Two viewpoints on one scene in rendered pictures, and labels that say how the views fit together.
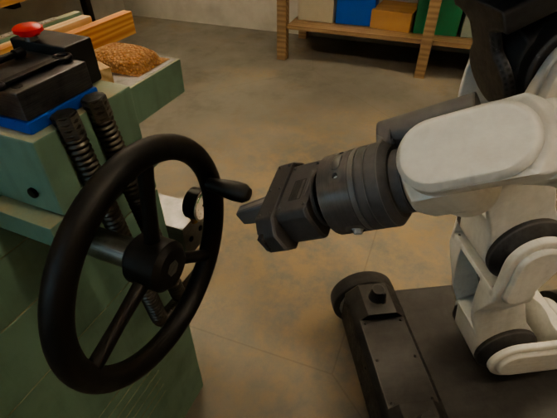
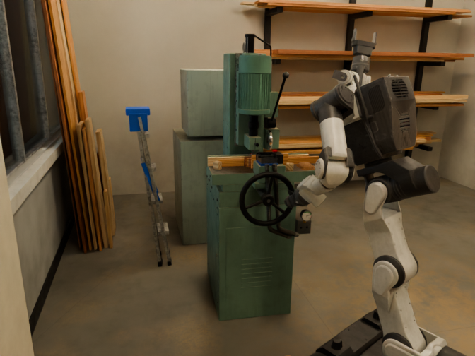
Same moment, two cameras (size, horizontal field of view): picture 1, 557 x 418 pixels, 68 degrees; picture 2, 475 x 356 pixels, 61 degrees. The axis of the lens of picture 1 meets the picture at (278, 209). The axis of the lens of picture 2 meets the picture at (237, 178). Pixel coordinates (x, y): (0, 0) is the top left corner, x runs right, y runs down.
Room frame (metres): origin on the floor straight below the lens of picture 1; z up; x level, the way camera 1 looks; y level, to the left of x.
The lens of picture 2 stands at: (-0.87, -1.35, 1.47)
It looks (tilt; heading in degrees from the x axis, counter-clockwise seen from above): 16 degrees down; 56
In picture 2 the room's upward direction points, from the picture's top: 1 degrees clockwise
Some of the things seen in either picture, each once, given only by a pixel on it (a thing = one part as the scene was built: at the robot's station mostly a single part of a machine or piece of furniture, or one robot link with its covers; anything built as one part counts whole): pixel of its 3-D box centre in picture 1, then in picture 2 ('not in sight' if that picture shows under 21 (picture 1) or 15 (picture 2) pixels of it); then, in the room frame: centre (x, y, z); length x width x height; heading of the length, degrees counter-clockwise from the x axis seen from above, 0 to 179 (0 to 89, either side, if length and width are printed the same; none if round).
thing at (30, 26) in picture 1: (27, 29); not in sight; (0.46, 0.27, 1.02); 0.03 x 0.03 x 0.01
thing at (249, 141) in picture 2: not in sight; (252, 143); (0.46, 0.47, 1.03); 0.14 x 0.07 x 0.09; 67
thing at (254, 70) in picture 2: not in sight; (254, 85); (0.45, 0.45, 1.35); 0.18 x 0.18 x 0.31
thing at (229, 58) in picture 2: not in sight; (242, 113); (0.57, 0.72, 1.16); 0.22 x 0.22 x 0.72; 67
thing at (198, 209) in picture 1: (196, 206); (305, 216); (0.61, 0.16, 0.65); 0.06 x 0.04 x 0.08; 157
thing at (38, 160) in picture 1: (52, 135); (268, 171); (0.42, 0.26, 0.91); 0.15 x 0.14 x 0.09; 157
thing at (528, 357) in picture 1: (510, 327); (414, 349); (0.60, -0.57, 0.28); 0.21 x 0.20 x 0.13; 97
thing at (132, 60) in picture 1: (121, 53); (306, 164); (0.69, 0.26, 0.91); 0.12 x 0.09 x 0.03; 67
